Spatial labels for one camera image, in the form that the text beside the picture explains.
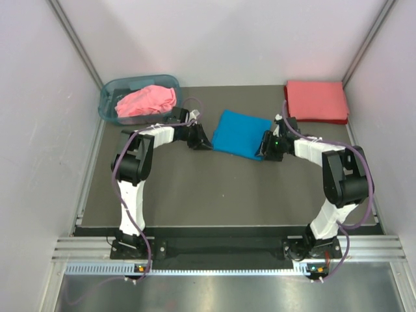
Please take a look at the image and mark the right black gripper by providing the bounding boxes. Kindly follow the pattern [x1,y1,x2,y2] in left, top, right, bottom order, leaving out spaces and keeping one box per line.
[255,131,287,162]

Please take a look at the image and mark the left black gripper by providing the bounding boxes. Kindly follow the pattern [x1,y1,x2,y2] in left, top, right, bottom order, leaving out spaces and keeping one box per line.
[180,122,213,150]

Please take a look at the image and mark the blue t shirt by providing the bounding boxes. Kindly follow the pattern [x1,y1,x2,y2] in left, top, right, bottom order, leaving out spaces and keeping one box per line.
[212,110,272,161]

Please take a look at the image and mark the pink crumpled t shirt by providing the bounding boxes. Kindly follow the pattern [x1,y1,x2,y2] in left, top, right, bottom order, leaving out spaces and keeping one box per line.
[115,84,177,118]

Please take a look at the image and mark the folded coral pink t shirt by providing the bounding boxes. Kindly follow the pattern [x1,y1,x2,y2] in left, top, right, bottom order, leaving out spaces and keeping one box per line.
[285,80,350,122]

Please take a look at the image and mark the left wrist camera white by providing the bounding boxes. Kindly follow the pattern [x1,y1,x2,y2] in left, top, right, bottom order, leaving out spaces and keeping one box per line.
[188,109,201,122]

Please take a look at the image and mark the folded dark red t shirt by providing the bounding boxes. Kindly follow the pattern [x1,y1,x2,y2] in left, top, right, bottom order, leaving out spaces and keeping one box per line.
[283,84,349,125]

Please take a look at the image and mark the grey slotted cable duct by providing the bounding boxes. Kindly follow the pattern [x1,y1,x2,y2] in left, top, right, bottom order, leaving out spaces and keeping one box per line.
[65,262,324,277]

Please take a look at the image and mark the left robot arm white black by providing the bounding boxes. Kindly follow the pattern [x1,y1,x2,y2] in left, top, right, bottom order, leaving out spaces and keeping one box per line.
[111,107,213,258]

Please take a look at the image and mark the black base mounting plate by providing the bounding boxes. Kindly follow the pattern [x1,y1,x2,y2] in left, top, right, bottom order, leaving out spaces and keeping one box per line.
[110,226,342,269]

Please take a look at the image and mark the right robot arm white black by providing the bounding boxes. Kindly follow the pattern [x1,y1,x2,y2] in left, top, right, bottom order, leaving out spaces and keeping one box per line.
[256,114,374,257]

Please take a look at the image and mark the teal plastic basket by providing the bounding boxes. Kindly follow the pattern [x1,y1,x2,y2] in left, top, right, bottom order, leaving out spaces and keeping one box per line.
[98,75,183,125]

